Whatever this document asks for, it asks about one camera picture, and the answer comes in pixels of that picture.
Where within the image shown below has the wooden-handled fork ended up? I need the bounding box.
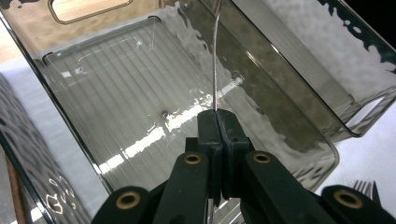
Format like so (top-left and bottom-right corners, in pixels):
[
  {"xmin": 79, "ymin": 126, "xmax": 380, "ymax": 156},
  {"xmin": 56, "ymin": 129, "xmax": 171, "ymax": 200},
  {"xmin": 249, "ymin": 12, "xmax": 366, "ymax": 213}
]
[{"xmin": 353, "ymin": 179, "xmax": 375, "ymax": 200}]

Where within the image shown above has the brown chopstick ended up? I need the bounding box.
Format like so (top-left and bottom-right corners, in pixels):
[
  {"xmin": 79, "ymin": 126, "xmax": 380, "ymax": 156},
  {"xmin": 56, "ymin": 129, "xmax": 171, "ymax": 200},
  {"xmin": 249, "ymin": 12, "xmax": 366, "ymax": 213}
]
[{"xmin": 3, "ymin": 151, "xmax": 25, "ymax": 224}]

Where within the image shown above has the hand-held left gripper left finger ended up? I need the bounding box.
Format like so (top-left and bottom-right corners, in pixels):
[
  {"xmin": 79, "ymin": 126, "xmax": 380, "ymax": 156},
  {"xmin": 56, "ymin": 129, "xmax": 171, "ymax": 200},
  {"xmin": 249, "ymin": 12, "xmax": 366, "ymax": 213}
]
[{"xmin": 186, "ymin": 108, "xmax": 224, "ymax": 205}]

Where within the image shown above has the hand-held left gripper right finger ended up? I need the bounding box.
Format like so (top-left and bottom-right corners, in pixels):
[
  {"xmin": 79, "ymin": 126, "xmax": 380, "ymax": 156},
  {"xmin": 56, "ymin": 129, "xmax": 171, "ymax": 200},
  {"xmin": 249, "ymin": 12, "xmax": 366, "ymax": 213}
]
[{"xmin": 217, "ymin": 108, "xmax": 255, "ymax": 201}]

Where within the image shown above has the metal spoon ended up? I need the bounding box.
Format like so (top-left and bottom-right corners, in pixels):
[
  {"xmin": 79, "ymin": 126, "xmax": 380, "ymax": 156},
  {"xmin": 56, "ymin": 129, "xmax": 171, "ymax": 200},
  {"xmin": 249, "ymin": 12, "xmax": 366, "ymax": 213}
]
[{"xmin": 210, "ymin": 0, "xmax": 224, "ymax": 112}]

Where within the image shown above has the smoky transparent plastic bin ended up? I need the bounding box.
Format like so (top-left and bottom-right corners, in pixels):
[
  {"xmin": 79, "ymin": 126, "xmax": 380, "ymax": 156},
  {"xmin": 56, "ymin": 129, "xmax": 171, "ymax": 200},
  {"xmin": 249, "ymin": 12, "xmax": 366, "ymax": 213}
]
[
  {"xmin": 0, "ymin": 0, "xmax": 362, "ymax": 224},
  {"xmin": 0, "ymin": 73, "xmax": 94, "ymax": 224},
  {"xmin": 233, "ymin": 0, "xmax": 396, "ymax": 138}
]

